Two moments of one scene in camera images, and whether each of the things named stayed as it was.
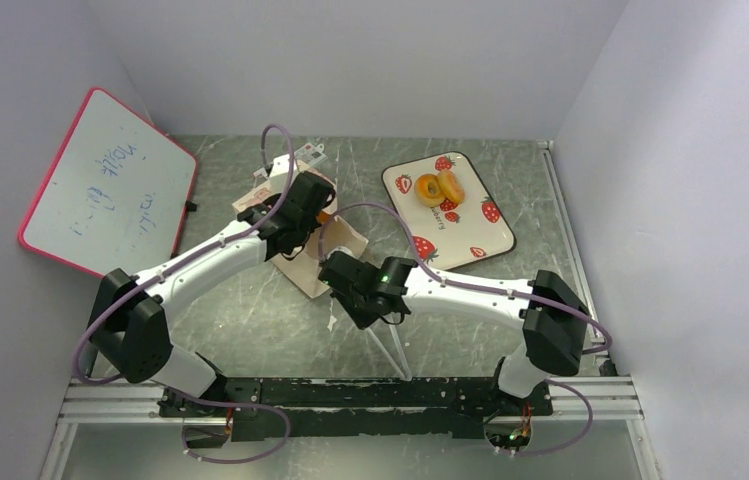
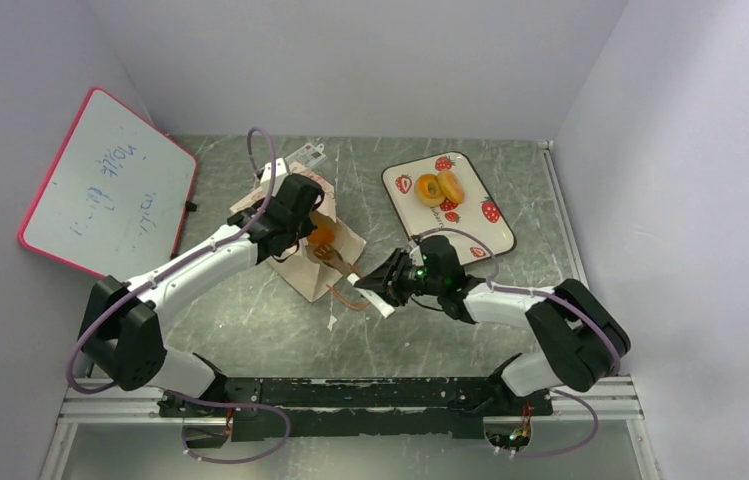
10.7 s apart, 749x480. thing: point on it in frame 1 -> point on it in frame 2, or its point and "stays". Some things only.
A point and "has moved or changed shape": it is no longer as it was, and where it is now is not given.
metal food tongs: x=407 y=375 has moved or changed shape
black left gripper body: x=307 y=231 stays
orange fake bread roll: x=451 y=186 stays
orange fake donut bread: x=427 y=190 stays
